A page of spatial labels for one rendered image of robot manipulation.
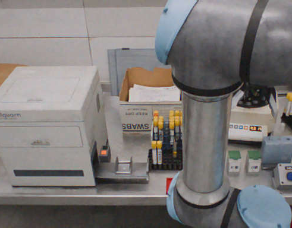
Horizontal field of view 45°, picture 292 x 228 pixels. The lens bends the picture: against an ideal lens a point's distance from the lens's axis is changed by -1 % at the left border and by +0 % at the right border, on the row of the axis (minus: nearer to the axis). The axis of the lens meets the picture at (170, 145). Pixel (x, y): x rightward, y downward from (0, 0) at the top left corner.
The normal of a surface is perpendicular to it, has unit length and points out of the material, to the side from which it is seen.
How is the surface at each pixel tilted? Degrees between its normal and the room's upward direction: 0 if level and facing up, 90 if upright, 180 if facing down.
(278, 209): 9
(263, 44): 73
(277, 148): 90
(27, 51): 90
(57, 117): 89
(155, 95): 1
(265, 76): 114
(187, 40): 83
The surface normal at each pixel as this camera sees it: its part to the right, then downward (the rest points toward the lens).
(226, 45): -0.43, 0.45
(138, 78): 0.03, 0.59
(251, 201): 0.15, -0.75
